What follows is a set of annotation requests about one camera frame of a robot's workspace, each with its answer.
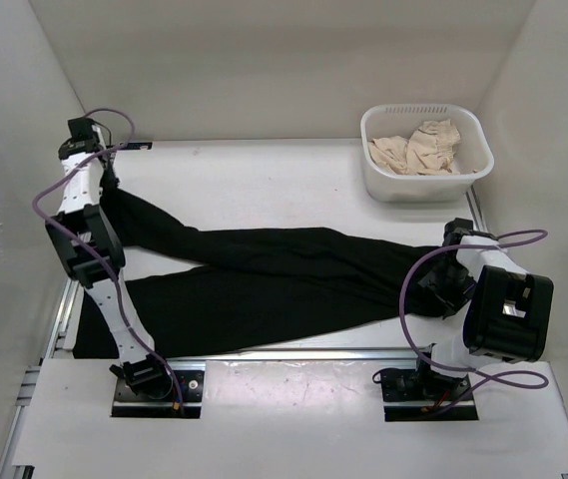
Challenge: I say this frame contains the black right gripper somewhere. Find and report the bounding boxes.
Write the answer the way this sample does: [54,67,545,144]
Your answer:
[417,257,476,318]

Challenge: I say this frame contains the black trousers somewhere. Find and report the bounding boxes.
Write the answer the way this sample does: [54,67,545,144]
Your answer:
[72,187,457,360]

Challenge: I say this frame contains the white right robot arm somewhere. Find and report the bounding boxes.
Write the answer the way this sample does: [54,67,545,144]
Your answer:
[412,219,554,399]

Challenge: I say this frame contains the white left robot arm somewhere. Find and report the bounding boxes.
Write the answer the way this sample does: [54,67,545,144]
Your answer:
[34,116,175,400]

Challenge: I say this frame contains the beige trousers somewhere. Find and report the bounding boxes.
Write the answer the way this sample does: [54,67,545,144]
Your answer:
[368,119,461,176]

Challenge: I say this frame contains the dark label sticker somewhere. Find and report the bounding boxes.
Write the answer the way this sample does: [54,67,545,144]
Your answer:
[124,142,154,151]

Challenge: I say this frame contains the white plastic laundry basket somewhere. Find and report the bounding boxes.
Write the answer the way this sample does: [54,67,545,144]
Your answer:
[360,104,494,203]

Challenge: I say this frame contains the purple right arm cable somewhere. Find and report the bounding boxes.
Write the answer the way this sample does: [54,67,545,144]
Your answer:
[398,229,549,415]

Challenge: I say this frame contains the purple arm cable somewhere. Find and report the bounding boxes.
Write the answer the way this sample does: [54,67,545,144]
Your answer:
[31,108,190,415]
[398,229,549,415]

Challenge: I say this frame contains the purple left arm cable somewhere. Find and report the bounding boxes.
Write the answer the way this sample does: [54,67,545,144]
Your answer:
[31,108,190,415]

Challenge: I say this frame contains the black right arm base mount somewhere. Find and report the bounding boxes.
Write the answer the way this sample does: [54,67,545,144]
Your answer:
[372,364,479,422]

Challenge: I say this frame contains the aluminium table edge rail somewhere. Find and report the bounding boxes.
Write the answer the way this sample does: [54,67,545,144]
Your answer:
[168,347,417,364]

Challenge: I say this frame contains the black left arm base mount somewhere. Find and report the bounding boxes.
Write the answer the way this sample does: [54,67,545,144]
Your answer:
[111,361,206,419]

